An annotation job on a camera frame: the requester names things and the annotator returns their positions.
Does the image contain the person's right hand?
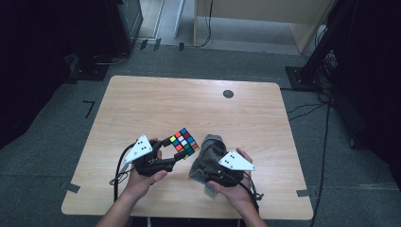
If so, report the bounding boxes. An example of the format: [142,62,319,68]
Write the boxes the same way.
[205,148,257,216]

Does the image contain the long black floor cable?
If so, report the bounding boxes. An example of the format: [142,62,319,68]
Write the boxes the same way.
[309,102,332,227]

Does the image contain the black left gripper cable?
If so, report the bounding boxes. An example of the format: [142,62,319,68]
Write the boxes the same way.
[109,143,137,202]

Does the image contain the multicoloured puzzle cube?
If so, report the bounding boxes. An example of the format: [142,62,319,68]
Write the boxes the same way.
[168,127,201,158]

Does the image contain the black metal stand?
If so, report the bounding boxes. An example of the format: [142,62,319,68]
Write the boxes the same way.
[285,0,357,93]

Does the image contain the black cabinet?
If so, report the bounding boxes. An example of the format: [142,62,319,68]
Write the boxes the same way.
[103,0,145,56]

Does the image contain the person's left hand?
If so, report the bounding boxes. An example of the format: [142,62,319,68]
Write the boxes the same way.
[123,137,169,203]

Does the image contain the light wooden cabinet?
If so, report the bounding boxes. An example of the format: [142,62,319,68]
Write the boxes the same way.
[193,0,335,55]

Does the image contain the black stand base plate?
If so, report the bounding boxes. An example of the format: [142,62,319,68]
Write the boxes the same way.
[67,53,112,82]

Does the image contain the coiled black cable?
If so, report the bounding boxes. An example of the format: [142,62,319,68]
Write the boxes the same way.
[93,51,131,66]

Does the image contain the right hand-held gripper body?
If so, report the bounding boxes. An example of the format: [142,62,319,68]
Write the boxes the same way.
[202,150,257,187]

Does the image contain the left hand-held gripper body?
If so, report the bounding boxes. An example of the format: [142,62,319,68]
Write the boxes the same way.
[122,133,175,178]

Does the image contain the black hanging cable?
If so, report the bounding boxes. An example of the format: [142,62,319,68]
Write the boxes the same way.
[183,0,214,49]

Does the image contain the black tape floor mark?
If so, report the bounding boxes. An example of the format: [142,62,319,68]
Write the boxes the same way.
[82,99,96,119]

